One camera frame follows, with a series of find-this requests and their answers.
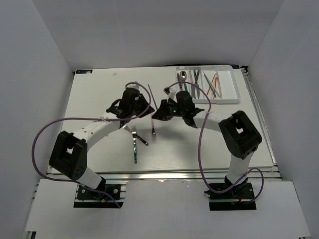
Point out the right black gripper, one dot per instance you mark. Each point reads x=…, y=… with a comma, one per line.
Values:
x=162, y=113

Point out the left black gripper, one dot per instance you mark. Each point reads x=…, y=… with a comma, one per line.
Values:
x=145, y=104

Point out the teal handled knife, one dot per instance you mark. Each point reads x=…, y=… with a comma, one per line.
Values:
x=196, y=75

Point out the teal handled fork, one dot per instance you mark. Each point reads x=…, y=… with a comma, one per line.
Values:
x=135, y=145

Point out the dark speckled handled fork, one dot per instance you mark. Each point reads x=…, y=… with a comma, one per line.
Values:
x=125, y=127

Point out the teal handled spoon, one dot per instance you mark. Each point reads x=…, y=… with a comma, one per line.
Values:
x=183, y=77

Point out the pink handled fork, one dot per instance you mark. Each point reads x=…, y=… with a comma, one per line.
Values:
x=154, y=135

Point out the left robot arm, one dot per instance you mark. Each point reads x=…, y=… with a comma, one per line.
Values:
x=69, y=155

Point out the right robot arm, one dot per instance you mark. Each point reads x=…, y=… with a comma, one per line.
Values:
x=240, y=135

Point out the white divided utensil tray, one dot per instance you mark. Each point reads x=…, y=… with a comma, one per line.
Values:
x=229, y=89

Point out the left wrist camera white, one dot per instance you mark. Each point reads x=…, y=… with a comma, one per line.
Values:
x=133, y=85

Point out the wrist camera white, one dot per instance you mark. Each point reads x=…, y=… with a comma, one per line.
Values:
x=133, y=85
x=170, y=92

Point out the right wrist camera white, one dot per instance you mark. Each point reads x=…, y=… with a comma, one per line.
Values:
x=170, y=92

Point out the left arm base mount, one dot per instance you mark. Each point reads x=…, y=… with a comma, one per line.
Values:
x=114, y=198

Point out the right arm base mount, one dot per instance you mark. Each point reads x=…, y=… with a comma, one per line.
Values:
x=237, y=199

